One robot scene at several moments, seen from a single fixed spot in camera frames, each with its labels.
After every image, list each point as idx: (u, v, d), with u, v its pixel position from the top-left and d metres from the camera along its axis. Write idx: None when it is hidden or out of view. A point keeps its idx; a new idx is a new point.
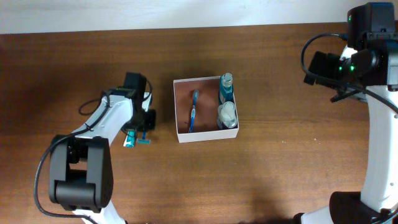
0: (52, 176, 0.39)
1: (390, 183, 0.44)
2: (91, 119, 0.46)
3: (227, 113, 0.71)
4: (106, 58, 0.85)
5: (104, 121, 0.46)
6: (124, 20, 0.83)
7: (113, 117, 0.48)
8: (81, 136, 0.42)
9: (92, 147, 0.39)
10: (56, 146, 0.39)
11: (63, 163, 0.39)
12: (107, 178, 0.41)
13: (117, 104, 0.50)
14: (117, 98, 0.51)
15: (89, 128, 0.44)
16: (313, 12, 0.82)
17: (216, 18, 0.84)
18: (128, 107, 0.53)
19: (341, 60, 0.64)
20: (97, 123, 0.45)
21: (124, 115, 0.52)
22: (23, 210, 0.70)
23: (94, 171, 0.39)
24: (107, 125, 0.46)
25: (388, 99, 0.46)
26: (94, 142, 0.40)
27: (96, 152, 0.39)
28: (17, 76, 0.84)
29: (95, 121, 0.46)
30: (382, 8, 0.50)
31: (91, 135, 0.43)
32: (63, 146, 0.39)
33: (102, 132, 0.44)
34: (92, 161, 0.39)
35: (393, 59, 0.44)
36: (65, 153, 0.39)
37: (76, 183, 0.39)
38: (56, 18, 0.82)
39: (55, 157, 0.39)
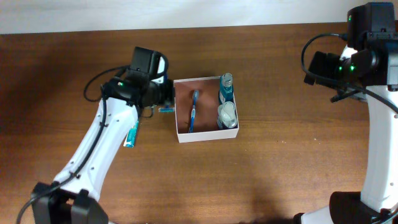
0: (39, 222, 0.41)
1: (390, 182, 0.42)
2: (81, 154, 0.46)
3: (227, 112, 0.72)
4: (111, 60, 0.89)
5: (92, 160, 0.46)
6: (132, 21, 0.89)
7: (105, 148, 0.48)
8: (68, 186, 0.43)
9: (76, 208, 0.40)
10: (38, 201, 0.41)
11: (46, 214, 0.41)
12: None
13: (114, 119, 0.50)
14: (116, 110, 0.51)
15: (76, 175, 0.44)
16: (308, 9, 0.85)
17: (218, 20, 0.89)
18: (129, 118, 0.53)
19: (341, 60, 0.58)
20: (85, 164, 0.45)
21: (121, 132, 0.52)
22: (27, 210, 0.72)
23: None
24: (97, 163, 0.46)
25: (388, 98, 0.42)
26: (79, 201, 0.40)
27: (80, 213, 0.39)
28: (23, 76, 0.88)
29: (83, 160, 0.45)
30: (382, 7, 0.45)
31: (78, 184, 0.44)
32: (46, 200, 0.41)
33: (90, 177, 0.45)
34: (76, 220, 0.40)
35: (393, 58, 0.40)
36: (48, 207, 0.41)
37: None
38: (66, 18, 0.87)
39: (38, 209, 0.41)
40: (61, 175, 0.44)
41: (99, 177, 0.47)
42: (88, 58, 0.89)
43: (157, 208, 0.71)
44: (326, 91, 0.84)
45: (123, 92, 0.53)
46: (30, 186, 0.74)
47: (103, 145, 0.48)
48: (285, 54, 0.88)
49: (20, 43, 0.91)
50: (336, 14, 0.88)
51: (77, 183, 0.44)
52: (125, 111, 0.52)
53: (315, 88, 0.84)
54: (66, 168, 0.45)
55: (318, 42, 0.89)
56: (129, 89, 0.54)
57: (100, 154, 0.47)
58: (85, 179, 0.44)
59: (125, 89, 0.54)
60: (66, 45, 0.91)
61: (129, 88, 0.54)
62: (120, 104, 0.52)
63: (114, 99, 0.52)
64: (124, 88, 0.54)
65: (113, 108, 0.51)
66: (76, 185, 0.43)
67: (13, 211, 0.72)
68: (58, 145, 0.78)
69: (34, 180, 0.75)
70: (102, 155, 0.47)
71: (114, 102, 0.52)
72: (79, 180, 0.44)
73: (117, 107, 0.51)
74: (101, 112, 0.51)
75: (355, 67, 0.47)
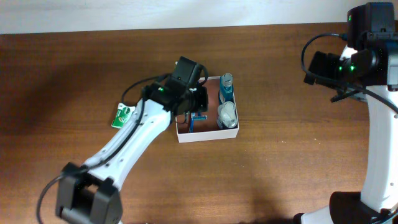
0: (61, 202, 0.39)
1: (390, 182, 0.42)
2: (112, 144, 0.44)
3: (227, 112, 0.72)
4: (111, 60, 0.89)
5: (124, 153, 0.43)
6: (131, 21, 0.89)
7: (138, 144, 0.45)
8: (95, 172, 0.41)
9: (101, 194, 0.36)
10: (63, 179, 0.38)
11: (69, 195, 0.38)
12: (111, 217, 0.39)
13: (148, 120, 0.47)
14: (153, 111, 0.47)
15: (104, 162, 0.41)
16: (309, 9, 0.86)
17: (218, 20, 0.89)
18: (163, 122, 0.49)
19: (341, 60, 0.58)
20: (115, 155, 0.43)
21: (153, 134, 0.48)
22: (27, 210, 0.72)
23: (96, 216, 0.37)
24: (128, 157, 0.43)
25: (388, 98, 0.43)
26: (103, 187, 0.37)
27: (102, 200, 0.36)
28: (22, 76, 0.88)
29: (115, 149, 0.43)
30: (382, 7, 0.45)
31: (106, 173, 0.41)
32: (71, 182, 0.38)
33: (119, 168, 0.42)
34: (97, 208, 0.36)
35: (393, 58, 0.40)
36: (71, 188, 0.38)
37: (81, 214, 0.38)
38: (66, 18, 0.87)
39: (61, 188, 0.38)
40: (92, 160, 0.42)
41: (126, 170, 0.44)
42: (88, 58, 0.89)
43: (157, 208, 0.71)
44: (326, 91, 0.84)
45: (161, 97, 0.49)
46: (30, 187, 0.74)
47: (136, 140, 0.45)
48: (285, 54, 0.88)
49: (20, 43, 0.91)
50: (336, 14, 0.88)
51: (105, 172, 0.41)
52: (161, 115, 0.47)
53: (315, 88, 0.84)
54: (96, 156, 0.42)
55: (318, 42, 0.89)
56: (168, 96, 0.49)
57: (134, 147, 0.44)
58: (114, 170, 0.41)
59: (165, 96, 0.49)
60: (66, 45, 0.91)
61: (168, 95, 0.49)
62: (157, 107, 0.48)
63: (153, 102, 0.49)
64: (163, 93, 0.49)
65: (150, 109, 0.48)
66: (104, 173, 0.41)
67: (13, 211, 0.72)
68: (58, 145, 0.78)
69: (33, 180, 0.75)
70: (135, 150, 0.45)
71: (152, 105, 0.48)
72: (107, 168, 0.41)
73: (153, 109, 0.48)
74: (138, 111, 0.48)
75: (355, 67, 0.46)
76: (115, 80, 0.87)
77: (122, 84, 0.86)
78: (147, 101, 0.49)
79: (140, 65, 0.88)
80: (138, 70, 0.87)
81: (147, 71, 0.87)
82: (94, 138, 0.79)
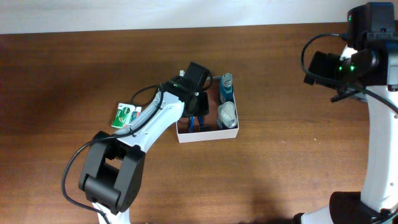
0: (88, 166, 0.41)
1: (390, 183, 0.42)
2: (137, 121, 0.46)
3: (227, 112, 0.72)
4: (112, 59, 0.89)
5: (148, 127, 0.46)
6: (132, 21, 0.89)
7: (160, 122, 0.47)
8: (124, 140, 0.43)
9: (130, 157, 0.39)
10: (96, 143, 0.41)
11: (97, 160, 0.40)
12: (133, 186, 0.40)
13: (168, 106, 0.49)
14: (170, 99, 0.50)
15: (132, 133, 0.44)
16: (310, 8, 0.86)
17: (218, 20, 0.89)
18: (179, 112, 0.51)
19: (341, 60, 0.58)
20: (141, 128, 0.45)
21: (171, 118, 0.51)
22: (27, 210, 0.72)
23: (122, 180, 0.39)
24: (152, 132, 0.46)
25: (388, 99, 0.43)
26: (131, 152, 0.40)
27: (130, 162, 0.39)
28: (21, 75, 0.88)
29: (141, 124, 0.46)
30: (382, 7, 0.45)
31: (133, 141, 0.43)
32: (102, 147, 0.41)
33: (143, 140, 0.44)
34: (124, 171, 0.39)
35: (393, 58, 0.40)
36: (102, 152, 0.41)
37: (106, 182, 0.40)
38: (66, 18, 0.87)
39: (92, 152, 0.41)
40: (120, 130, 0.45)
41: (148, 144, 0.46)
42: (89, 58, 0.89)
43: (157, 208, 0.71)
44: (326, 91, 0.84)
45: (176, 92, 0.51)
46: (30, 186, 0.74)
47: (158, 119, 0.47)
48: (285, 53, 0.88)
49: (21, 43, 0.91)
50: (336, 14, 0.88)
51: (132, 140, 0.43)
52: (178, 105, 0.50)
53: (316, 88, 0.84)
54: (124, 128, 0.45)
55: (318, 42, 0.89)
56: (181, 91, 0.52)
57: (157, 124, 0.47)
58: (140, 140, 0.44)
59: (179, 91, 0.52)
60: (66, 45, 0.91)
61: (181, 91, 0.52)
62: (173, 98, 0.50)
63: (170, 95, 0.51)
64: (178, 89, 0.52)
65: (168, 97, 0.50)
66: (131, 142, 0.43)
67: (13, 210, 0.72)
68: (58, 144, 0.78)
69: (33, 179, 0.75)
70: (157, 127, 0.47)
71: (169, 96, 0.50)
72: (134, 137, 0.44)
73: (171, 98, 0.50)
74: (157, 98, 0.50)
75: (355, 67, 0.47)
76: (115, 80, 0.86)
77: (122, 84, 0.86)
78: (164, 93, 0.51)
79: (141, 65, 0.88)
80: (138, 70, 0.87)
81: (147, 71, 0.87)
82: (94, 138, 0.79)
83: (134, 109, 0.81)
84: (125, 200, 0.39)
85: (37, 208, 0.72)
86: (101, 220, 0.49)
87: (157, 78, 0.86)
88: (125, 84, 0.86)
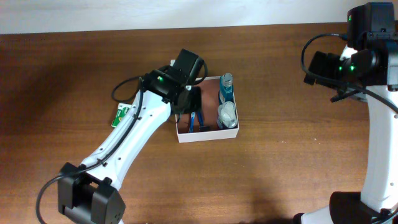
0: (62, 199, 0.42)
1: (390, 182, 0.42)
2: (110, 142, 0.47)
3: (227, 112, 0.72)
4: (111, 59, 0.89)
5: (122, 150, 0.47)
6: (132, 21, 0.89)
7: (137, 137, 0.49)
8: (92, 172, 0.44)
9: (99, 194, 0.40)
10: (64, 179, 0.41)
11: (68, 194, 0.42)
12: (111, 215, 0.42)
13: (147, 114, 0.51)
14: (151, 104, 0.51)
15: (102, 162, 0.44)
16: (309, 8, 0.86)
17: (218, 20, 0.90)
18: (163, 114, 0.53)
19: (341, 60, 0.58)
20: (113, 154, 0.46)
21: (152, 127, 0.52)
22: (27, 210, 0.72)
23: (96, 214, 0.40)
24: (125, 154, 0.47)
25: (388, 99, 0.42)
26: (102, 189, 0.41)
27: (100, 199, 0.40)
28: (21, 75, 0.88)
29: (114, 146, 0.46)
30: (382, 6, 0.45)
31: (104, 172, 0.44)
32: (71, 182, 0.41)
33: (115, 166, 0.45)
34: (96, 207, 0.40)
35: (393, 58, 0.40)
36: (71, 188, 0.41)
37: (83, 211, 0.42)
38: (66, 18, 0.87)
39: (63, 187, 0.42)
40: (89, 160, 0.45)
41: (124, 167, 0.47)
42: (89, 58, 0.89)
43: (157, 208, 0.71)
44: (326, 91, 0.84)
45: (161, 88, 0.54)
46: (30, 186, 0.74)
47: (134, 136, 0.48)
48: (285, 53, 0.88)
49: (20, 43, 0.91)
50: (336, 14, 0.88)
51: (103, 172, 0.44)
52: (161, 107, 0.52)
53: (316, 88, 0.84)
54: (93, 157, 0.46)
55: (318, 42, 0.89)
56: (167, 85, 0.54)
57: (131, 144, 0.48)
58: (111, 168, 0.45)
59: (165, 86, 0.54)
60: (66, 45, 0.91)
61: (167, 86, 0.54)
62: (155, 98, 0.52)
63: (153, 93, 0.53)
64: (162, 83, 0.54)
65: (147, 102, 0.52)
66: (101, 174, 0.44)
67: (12, 210, 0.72)
68: (58, 144, 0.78)
69: (33, 180, 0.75)
70: (133, 146, 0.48)
71: (150, 96, 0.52)
72: (105, 167, 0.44)
73: (150, 101, 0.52)
74: (137, 104, 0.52)
75: (355, 67, 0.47)
76: (115, 80, 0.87)
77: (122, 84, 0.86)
78: (146, 91, 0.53)
79: (140, 65, 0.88)
80: (138, 70, 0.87)
81: (147, 71, 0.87)
82: (93, 138, 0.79)
83: None
84: None
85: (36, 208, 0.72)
86: None
87: None
88: (125, 84, 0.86)
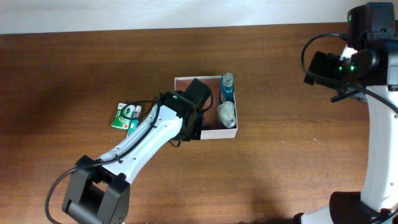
0: (71, 193, 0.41)
1: (390, 183, 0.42)
2: (125, 144, 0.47)
3: (227, 112, 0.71)
4: (112, 59, 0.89)
5: (137, 152, 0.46)
6: (132, 21, 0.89)
7: (152, 144, 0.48)
8: (108, 167, 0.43)
9: (112, 188, 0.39)
10: (79, 170, 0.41)
11: (80, 187, 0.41)
12: (117, 214, 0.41)
13: (163, 124, 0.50)
14: (167, 116, 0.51)
15: (118, 158, 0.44)
16: (309, 9, 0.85)
17: (218, 20, 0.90)
18: (175, 129, 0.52)
19: (342, 59, 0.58)
20: (129, 153, 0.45)
21: (165, 138, 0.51)
22: (27, 210, 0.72)
23: (104, 211, 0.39)
24: (140, 155, 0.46)
25: (388, 98, 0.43)
26: (115, 183, 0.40)
27: (113, 194, 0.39)
28: (21, 75, 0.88)
29: (130, 147, 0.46)
30: (382, 7, 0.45)
31: (119, 168, 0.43)
32: (86, 174, 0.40)
33: (131, 165, 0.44)
34: (106, 201, 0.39)
35: (394, 58, 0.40)
36: (84, 181, 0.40)
37: (90, 207, 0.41)
38: (65, 18, 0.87)
39: (75, 179, 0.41)
40: (106, 155, 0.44)
41: (137, 170, 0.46)
42: (89, 59, 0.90)
43: (157, 207, 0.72)
44: (326, 91, 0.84)
45: (175, 104, 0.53)
46: (30, 186, 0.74)
47: (150, 141, 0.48)
48: (285, 53, 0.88)
49: (22, 43, 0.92)
50: (337, 14, 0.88)
51: (118, 168, 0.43)
52: (175, 121, 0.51)
53: (316, 88, 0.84)
54: (109, 153, 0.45)
55: (318, 42, 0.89)
56: (181, 103, 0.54)
57: (146, 148, 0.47)
58: (126, 167, 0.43)
59: (178, 102, 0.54)
60: (66, 45, 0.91)
61: (181, 103, 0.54)
62: (171, 113, 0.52)
63: (168, 108, 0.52)
64: (177, 101, 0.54)
65: (164, 114, 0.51)
66: (116, 169, 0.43)
67: (13, 210, 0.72)
68: (58, 144, 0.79)
69: (33, 180, 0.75)
70: (147, 150, 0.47)
71: (166, 110, 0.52)
72: (120, 164, 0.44)
73: (167, 114, 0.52)
74: (153, 114, 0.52)
75: (355, 67, 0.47)
76: (115, 80, 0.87)
77: (122, 84, 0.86)
78: (161, 106, 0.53)
79: (140, 65, 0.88)
80: (138, 70, 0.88)
81: (147, 71, 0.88)
82: (93, 138, 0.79)
83: (134, 109, 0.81)
84: None
85: (36, 208, 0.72)
86: None
87: (157, 78, 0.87)
88: (125, 84, 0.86)
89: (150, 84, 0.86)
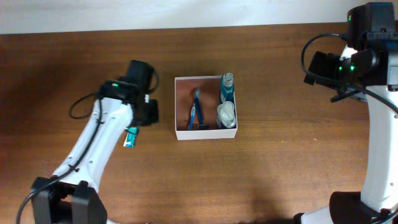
0: (38, 213, 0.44)
1: (390, 183, 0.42)
2: (76, 150, 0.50)
3: (226, 112, 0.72)
4: (111, 59, 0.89)
5: (92, 154, 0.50)
6: (132, 21, 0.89)
7: (101, 144, 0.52)
8: (66, 180, 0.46)
9: (76, 198, 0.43)
10: (39, 193, 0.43)
11: (46, 209, 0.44)
12: (94, 216, 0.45)
13: (109, 119, 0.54)
14: (112, 109, 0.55)
15: (74, 168, 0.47)
16: (309, 9, 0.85)
17: (217, 20, 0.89)
18: (124, 117, 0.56)
19: (341, 60, 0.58)
20: (83, 158, 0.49)
21: (115, 130, 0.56)
22: (27, 210, 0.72)
23: (78, 219, 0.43)
24: (96, 156, 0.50)
25: (388, 99, 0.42)
26: (78, 193, 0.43)
27: (81, 202, 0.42)
28: (20, 75, 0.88)
29: (84, 152, 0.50)
30: (382, 7, 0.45)
31: (78, 177, 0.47)
32: (46, 194, 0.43)
33: (88, 169, 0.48)
34: (76, 210, 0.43)
35: (393, 58, 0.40)
36: (47, 200, 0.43)
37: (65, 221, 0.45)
38: (64, 18, 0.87)
39: (38, 201, 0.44)
40: (60, 169, 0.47)
41: (97, 168, 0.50)
42: (89, 59, 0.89)
43: (157, 208, 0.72)
44: (326, 91, 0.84)
45: (117, 91, 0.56)
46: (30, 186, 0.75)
47: (101, 139, 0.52)
48: (285, 54, 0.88)
49: (20, 43, 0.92)
50: (337, 14, 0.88)
51: (77, 177, 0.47)
52: (121, 110, 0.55)
53: (316, 88, 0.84)
54: (63, 165, 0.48)
55: (319, 42, 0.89)
56: (124, 89, 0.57)
57: (98, 147, 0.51)
58: (84, 172, 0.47)
59: (119, 89, 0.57)
60: (66, 45, 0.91)
61: (124, 88, 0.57)
62: (115, 103, 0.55)
63: (107, 99, 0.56)
64: (118, 88, 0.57)
65: (109, 107, 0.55)
66: (76, 178, 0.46)
67: (13, 210, 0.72)
68: (58, 145, 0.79)
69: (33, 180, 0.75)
70: (101, 149, 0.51)
71: (108, 102, 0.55)
72: (78, 172, 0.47)
73: (112, 106, 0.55)
74: (97, 111, 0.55)
75: (355, 67, 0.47)
76: None
77: None
78: (103, 99, 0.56)
79: None
80: None
81: None
82: None
83: None
84: None
85: None
86: None
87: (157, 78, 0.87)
88: None
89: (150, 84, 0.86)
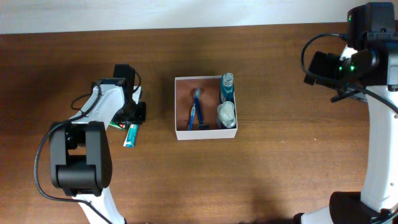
0: (53, 156, 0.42)
1: (390, 183, 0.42)
2: (84, 107, 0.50)
3: (226, 112, 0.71)
4: (111, 58, 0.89)
5: (98, 107, 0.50)
6: (131, 21, 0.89)
7: (105, 102, 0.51)
8: (78, 121, 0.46)
9: (90, 130, 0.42)
10: (54, 132, 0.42)
11: (63, 150, 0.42)
12: (105, 156, 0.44)
13: (107, 92, 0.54)
14: (107, 87, 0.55)
15: (84, 114, 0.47)
16: (309, 9, 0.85)
17: (217, 20, 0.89)
18: (119, 96, 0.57)
19: (342, 60, 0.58)
20: (91, 110, 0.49)
21: (115, 102, 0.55)
22: (26, 210, 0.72)
23: (92, 154, 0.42)
24: (102, 110, 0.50)
25: (388, 99, 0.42)
26: (91, 125, 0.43)
27: (93, 134, 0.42)
28: (20, 74, 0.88)
29: (89, 107, 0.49)
30: (382, 7, 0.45)
31: (87, 120, 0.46)
32: (61, 132, 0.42)
33: (97, 117, 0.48)
34: (90, 144, 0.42)
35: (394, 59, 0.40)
36: (64, 139, 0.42)
37: (76, 167, 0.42)
38: (64, 18, 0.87)
39: (54, 142, 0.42)
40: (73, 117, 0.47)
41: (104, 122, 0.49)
42: (89, 58, 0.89)
43: (157, 207, 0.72)
44: (326, 91, 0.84)
45: (109, 81, 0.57)
46: (30, 186, 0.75)
47: (106, 101, 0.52)
48: (285, 54, 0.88)
49: (20, 43, 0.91)
50: (337, 14, 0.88)
51: (87, 119, 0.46)
52: (116, 89, 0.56)
53: (316, 88, 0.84)
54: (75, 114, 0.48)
55: (319, 42, 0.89)
56: (116, 79, 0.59)
57: (103, 104, 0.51)
58: (94, 117, 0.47)
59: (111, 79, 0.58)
60: (66, 45, 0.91)
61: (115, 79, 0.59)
62: (111, 85, 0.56)
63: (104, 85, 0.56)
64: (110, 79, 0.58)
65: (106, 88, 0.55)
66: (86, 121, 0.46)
67: (13, 210, 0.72)
68: None
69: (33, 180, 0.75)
70: (106, 107, 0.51)
71: (104, 85, 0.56)
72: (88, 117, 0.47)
73: (109, 87, 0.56)
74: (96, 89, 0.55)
75: (355, 67, 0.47)
76: None
77: None
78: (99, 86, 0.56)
79: (140, 65, 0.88)
80: (138, 70, 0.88)
81: (147, 70, 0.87)
82: None
83: None
84: (102, 172, 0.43)
85: (37, 208, 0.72)
86: (84, 208, 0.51)
87: (156, 78, 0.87)
88: None
89: (150, 84, 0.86)
